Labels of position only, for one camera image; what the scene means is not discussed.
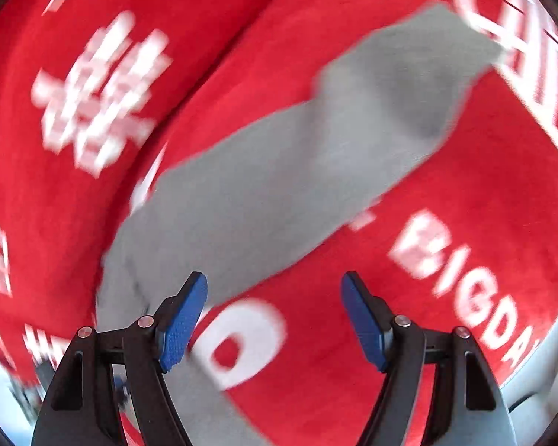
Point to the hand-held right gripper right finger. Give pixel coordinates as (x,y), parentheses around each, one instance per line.
(361,320)

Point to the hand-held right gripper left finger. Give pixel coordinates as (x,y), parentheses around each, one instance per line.
(183,320)

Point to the grey small garment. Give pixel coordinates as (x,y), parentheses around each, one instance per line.
(269,172)

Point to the red printed blanket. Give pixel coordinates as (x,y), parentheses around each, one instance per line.
(474,186)

